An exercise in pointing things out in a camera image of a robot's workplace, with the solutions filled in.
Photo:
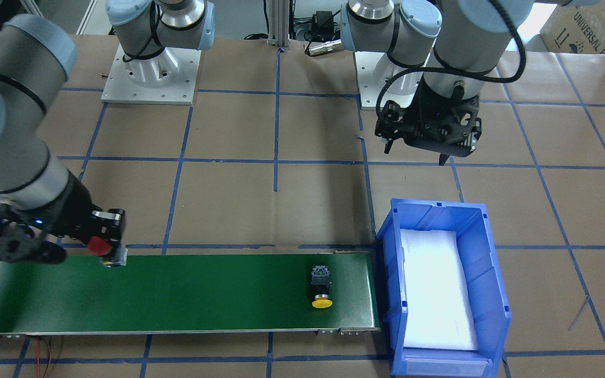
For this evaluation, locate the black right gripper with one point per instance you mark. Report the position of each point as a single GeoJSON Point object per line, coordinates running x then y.
{"type": "Point", "coordinates": [73, 209]}

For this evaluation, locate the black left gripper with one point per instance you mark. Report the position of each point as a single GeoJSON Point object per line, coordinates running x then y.
{"type": "Point", "coordinates": [419, 112]}

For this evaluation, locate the red push button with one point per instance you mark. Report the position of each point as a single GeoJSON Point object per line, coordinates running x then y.
{"type": "Point", "coordinates": [110, 256]}

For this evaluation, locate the yellow push button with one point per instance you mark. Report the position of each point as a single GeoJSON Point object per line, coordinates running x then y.
{"type": "Point", "coordinates": [321, 283]}

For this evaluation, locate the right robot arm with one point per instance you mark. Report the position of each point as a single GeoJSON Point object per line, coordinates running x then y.
{"type": "Point", "coordinates": [40, 196]}

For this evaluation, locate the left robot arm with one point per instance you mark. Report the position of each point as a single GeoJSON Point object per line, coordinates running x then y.
{"type": "Point", "coordinates": [446, 51]}

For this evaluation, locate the green conveyor belt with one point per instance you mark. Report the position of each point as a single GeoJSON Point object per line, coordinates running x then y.
{"type": "Point", "coordinates": [187, 294]}

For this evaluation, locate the blue bin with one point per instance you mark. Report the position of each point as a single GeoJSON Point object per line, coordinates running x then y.
{"type": "Point", "coordinates": [487, 294]}

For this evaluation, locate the white foam bin liner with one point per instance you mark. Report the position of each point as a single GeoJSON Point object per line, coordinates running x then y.
{"type": "Point", "coordinates": [439, 311]}

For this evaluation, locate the cardboard box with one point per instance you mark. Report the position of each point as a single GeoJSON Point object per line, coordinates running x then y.
{"type": "Point", "coordinates": [576, 29]}

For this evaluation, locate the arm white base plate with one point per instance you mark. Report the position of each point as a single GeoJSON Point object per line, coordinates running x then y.
{"type": "Point", "coordinates": [168, 78]}
{"type": "Point", "coordinates": [373, 70]}

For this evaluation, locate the aluminium frame post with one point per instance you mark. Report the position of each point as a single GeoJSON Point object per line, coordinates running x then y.
{"type": "Point", "coordinates": [279, 15]}

